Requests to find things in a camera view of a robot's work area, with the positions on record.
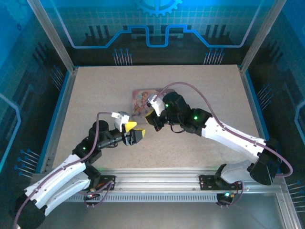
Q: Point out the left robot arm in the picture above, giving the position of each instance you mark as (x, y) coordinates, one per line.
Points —
(59, 176)

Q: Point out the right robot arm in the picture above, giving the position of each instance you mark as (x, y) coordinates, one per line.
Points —
(228, 133)

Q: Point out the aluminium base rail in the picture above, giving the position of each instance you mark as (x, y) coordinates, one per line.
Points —
(155, 177)

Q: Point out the aluminium frame post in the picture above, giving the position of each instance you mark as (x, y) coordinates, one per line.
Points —
(262, 35)
(51, 35)

